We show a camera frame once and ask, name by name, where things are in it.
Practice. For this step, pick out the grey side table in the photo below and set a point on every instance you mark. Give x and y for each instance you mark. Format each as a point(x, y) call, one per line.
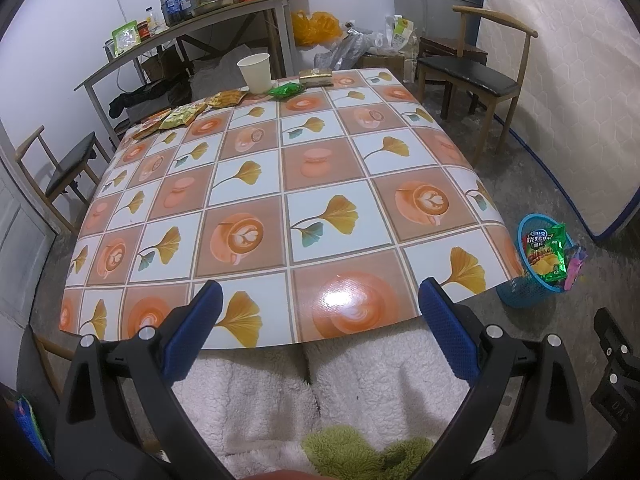
point(200, 22)

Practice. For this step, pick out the small green wrapper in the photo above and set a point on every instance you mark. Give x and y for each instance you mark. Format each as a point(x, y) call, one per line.
point(286, 90)

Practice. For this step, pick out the white bag green label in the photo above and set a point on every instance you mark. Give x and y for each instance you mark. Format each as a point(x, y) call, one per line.
point(400, 35)

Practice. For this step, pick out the pink snack packet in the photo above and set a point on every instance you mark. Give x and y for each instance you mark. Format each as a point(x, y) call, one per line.
point(575, 265)

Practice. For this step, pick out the dark cloth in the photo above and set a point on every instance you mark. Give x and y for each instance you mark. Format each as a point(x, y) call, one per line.
point(140, 97)

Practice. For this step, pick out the orange yellow snack packet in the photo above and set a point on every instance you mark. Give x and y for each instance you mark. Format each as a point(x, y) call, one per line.
point(226, 98)

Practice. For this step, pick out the white paper cup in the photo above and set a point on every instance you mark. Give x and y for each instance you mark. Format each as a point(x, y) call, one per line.
point(255, 75)

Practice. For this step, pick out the grey rice cooker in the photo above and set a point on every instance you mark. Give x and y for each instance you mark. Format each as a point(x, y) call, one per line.
point(187, 2)

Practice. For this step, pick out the green chips bag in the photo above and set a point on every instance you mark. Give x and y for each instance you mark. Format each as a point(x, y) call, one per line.
point(547, 250)

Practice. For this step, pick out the red lidded jar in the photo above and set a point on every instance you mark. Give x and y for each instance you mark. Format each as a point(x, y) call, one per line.
point(143, 30)

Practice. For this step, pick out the yellow plastic bag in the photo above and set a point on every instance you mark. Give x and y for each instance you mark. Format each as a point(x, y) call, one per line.
point(315, 27)

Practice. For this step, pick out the metal tray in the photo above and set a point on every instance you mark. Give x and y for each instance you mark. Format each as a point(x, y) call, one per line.
point(215, 7)

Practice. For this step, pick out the blue label bottle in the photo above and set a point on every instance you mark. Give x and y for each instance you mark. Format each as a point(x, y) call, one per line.
point(172, 8)

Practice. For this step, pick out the white quilted mattress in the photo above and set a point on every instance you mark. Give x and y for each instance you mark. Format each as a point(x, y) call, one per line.
point(565, 85)

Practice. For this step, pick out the clear plastic bags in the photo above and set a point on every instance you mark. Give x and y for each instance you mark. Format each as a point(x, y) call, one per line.
point(350, 50)

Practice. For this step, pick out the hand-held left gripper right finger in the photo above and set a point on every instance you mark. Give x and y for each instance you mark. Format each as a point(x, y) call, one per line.
point(445, 335)

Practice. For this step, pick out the white fleece robe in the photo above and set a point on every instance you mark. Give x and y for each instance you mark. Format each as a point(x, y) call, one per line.
point(280, 400)

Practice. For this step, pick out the orange white snack packet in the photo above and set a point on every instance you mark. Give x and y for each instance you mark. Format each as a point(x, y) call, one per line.
point(150, 125)

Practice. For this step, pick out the tile pattern tablecloth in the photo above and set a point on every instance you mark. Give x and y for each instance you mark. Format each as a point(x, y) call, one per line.
point(325, 180)

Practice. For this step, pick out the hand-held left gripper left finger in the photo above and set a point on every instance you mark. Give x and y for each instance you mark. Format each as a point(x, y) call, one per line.
point(195, 330)

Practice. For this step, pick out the brown wooden stool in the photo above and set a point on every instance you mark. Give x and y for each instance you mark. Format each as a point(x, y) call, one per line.
point(450, 46)

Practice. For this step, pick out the light green packet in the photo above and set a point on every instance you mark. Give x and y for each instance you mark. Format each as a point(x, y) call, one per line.
point(125, 39)

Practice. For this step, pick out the yellow green snack packet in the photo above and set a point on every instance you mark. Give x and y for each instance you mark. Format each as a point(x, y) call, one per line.
point(182, 115)

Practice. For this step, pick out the wooden chair black seat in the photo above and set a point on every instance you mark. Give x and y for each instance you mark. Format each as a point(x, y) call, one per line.
point(70, 165)
point(465, 72)

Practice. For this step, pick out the gold foil snack packet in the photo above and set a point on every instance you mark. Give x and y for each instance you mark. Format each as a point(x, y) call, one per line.
point(316, 76)

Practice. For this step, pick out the plain wooden chair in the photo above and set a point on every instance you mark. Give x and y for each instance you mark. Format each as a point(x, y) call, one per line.
point(50, 347)

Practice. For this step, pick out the cardboard box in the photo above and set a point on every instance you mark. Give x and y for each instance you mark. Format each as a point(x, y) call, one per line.
point(385, 65)

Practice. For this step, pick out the blue plastic basket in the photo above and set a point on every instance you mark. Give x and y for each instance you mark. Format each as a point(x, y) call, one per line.
point(525, 290)

